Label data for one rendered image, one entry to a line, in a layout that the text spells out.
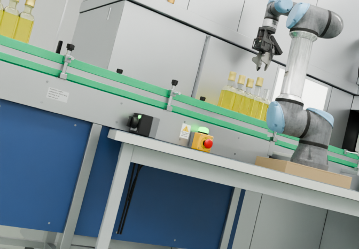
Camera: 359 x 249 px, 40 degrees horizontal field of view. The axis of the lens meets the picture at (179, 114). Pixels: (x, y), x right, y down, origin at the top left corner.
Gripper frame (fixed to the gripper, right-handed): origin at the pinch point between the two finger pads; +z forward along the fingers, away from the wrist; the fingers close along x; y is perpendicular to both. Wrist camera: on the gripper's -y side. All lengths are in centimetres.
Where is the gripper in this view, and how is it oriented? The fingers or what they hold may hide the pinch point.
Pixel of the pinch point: (262, 69)
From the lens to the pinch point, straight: 251.0
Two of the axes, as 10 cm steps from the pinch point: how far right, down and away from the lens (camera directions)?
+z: -2.4, 9.7, -0.7
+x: 5.1, 0.7, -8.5
